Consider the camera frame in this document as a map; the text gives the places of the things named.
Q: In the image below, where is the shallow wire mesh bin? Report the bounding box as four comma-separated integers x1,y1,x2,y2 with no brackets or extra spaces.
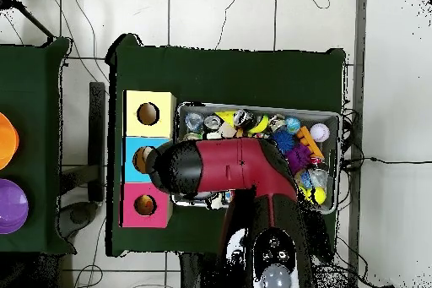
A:
174,101,341,215

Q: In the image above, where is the yellow toy banana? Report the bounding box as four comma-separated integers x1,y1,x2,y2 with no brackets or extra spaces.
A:
249,115,271,135

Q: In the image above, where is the purple spiky ball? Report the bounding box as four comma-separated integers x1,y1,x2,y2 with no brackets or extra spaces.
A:
286,144,313,174

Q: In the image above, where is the blue fuzzy ball with eyes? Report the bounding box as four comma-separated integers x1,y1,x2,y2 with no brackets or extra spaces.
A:
273,129,297,154

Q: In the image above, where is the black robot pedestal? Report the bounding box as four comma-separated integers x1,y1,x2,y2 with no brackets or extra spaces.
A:
178,253,220,288

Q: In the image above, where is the orange plate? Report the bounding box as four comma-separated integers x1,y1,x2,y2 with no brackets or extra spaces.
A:
0,111,20,171

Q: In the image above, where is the white baseball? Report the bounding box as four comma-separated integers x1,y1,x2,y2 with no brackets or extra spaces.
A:
310,123,332,144

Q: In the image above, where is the wooden box with three holes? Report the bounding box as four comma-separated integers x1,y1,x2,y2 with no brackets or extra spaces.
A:
121,90,178,229

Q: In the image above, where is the yellow plush duck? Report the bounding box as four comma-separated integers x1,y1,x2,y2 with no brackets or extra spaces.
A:
137,196,156,215

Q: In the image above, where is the dark green table cloth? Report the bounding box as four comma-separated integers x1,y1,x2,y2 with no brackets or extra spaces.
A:
106,33,348,258
0,37,72,254

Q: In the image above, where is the purple plate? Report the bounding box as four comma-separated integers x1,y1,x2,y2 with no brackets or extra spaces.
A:
0,178,30,235

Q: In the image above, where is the globe print ball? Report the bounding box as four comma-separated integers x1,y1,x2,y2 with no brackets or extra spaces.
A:
283,117,302,134

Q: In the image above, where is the silver metal can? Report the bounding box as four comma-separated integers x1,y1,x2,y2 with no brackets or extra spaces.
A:
203,114,224,133

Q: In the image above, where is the yellow ball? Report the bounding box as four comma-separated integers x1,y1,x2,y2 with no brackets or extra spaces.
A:
309,186,327,206

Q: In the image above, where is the orange plastic block toy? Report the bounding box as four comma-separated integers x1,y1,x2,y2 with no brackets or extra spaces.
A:
296,125,325,160

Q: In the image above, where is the yellow plastic block toy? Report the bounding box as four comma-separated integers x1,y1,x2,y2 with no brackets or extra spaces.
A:
215,111,237,128

